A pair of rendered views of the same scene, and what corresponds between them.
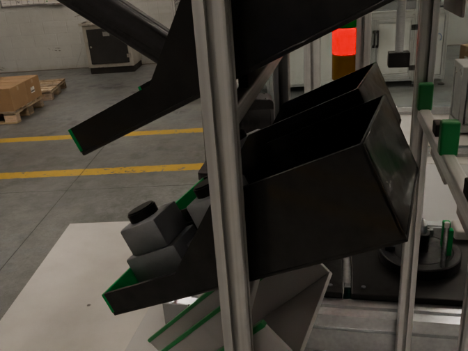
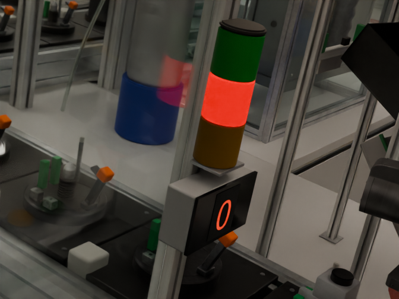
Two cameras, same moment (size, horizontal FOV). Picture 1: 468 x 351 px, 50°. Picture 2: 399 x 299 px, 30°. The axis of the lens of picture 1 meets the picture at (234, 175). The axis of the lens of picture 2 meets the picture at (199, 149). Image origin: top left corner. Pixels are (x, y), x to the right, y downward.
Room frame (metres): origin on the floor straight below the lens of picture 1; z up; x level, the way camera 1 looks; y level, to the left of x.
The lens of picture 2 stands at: (1.72, -0.01, 1.58)
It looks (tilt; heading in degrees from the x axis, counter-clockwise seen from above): 22 degrees down; 198
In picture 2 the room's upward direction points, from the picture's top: 12 degrees clockwise
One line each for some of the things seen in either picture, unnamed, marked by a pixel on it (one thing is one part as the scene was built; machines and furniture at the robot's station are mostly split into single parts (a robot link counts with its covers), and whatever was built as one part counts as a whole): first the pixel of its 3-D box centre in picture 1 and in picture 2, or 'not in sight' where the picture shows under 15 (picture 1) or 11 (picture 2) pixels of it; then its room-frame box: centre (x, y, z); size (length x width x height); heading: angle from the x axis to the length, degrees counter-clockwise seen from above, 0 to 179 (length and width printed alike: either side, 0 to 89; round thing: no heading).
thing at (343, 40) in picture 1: (345, 40); (227, 96); (0.99, -0.23, 1.33); 0.05 x 0.05 x 0.05
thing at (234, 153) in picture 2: (345, 66); (218, 139); (0.99, -0.23, 1.28); 0.05 x 0.05 x 0.05
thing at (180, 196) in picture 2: not in sight; (219, 132); (0.99, -0.23, 1.29); 0.12 x 0.05 x 0.25; 167
